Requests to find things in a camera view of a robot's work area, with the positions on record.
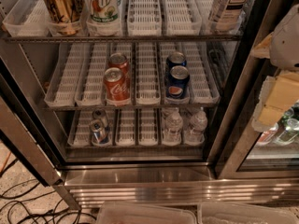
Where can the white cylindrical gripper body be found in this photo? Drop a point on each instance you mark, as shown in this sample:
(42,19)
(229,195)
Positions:
(287,44)

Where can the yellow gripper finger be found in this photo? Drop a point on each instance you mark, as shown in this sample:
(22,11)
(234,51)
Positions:
(262,50)
(277,95)

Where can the Texas Tea plastic bottle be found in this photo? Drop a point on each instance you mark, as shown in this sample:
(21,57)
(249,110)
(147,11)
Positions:
(224,16)

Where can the fridge glass door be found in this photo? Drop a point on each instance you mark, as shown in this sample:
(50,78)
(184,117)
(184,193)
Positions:
(247,147)

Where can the right clear water bottle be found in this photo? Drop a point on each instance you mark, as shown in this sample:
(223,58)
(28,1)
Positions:
(195,132)

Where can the clear water bottle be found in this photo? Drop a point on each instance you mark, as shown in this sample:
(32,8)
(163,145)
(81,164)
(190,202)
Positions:
(173,124)
(195,132)

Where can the left clear water bottle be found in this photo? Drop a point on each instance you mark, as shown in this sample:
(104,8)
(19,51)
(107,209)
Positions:
(173,124)

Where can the stainless steel fridge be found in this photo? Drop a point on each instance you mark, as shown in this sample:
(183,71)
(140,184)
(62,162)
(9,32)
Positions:
(51,84)

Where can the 7up bottle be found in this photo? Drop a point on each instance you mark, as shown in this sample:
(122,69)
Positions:
(104,17)

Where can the rear Pepsi can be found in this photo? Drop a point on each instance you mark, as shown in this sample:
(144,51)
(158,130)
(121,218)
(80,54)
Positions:
(176,58)

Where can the pepsi can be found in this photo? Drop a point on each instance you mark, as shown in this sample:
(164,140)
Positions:
(176,58)
(178,79)

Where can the front Pepsi can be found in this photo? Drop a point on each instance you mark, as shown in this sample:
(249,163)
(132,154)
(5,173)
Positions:
(178,79)

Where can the right clear plastic bin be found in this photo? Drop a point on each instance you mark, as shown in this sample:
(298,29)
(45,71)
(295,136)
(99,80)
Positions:
(236,213)

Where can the clear plastic bin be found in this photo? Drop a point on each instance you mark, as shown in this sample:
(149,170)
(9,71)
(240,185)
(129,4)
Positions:
(236,213)
(132,213)

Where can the rear Coca-Cola can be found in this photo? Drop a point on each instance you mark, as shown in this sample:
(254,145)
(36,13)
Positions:
(119,60)

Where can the coca-cola can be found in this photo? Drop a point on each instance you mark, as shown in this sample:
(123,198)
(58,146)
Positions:
(119,60)
(116,87)

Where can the front Coca-Cola can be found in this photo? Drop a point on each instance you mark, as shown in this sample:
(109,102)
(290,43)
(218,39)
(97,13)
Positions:
(116,87)

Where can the rear silver blue can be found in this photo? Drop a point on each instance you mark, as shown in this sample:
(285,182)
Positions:
(101,115)

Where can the silver blue can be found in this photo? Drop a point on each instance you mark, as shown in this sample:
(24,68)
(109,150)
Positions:
(98,133)
(101,115)

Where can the front silver blue can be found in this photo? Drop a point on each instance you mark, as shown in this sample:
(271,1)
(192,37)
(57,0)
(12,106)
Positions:
(98,133)

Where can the gold drink can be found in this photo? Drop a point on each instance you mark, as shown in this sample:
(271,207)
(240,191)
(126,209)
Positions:
(65,14)

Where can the left clear plastic bin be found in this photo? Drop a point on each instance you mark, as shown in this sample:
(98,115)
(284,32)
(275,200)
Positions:
(132,213)

